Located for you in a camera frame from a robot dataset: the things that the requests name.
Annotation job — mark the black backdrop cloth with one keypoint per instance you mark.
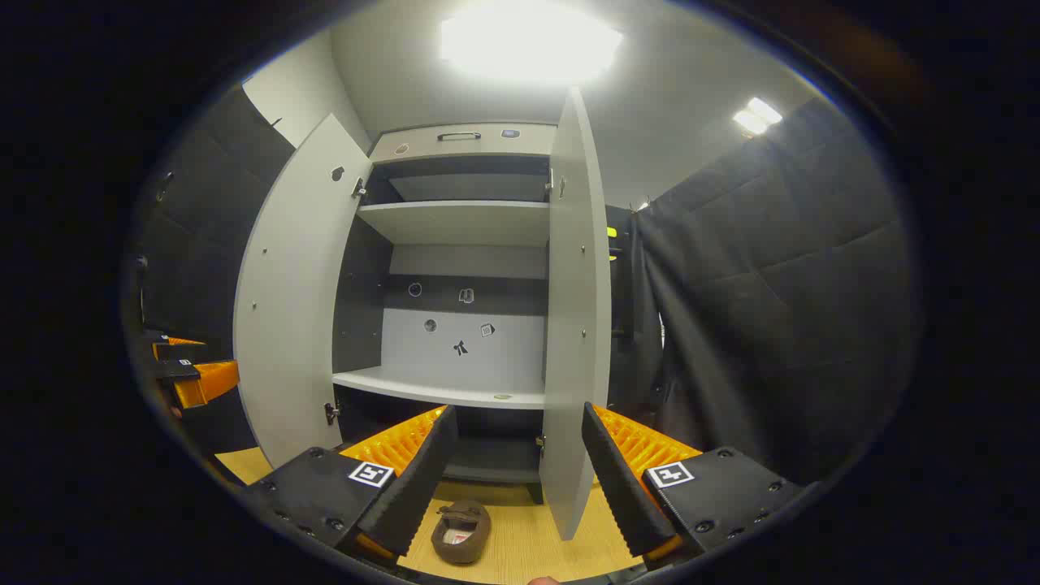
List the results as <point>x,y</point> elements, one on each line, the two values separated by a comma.
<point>772,309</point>

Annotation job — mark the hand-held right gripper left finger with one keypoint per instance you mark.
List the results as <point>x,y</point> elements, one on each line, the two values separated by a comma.
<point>422,479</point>

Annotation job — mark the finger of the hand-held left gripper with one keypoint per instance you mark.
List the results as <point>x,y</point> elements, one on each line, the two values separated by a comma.
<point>183,352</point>
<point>207,383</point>

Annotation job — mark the brown fuzzy shoe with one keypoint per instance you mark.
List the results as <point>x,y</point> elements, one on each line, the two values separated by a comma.
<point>463,532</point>

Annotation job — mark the grey shoe cabinet door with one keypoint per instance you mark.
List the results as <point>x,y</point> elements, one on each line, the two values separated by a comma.
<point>578,309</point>
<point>292,309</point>

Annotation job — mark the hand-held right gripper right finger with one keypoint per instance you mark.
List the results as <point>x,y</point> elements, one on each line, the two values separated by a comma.
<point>621,487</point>

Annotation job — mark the large ceiling light panel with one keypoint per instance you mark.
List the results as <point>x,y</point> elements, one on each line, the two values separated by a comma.
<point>528,41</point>

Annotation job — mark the small ceiling light panel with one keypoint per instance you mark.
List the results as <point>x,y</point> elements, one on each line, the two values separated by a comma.
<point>757,115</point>

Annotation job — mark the grey shoe cabinet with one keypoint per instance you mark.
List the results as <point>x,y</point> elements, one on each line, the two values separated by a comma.
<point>455,219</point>

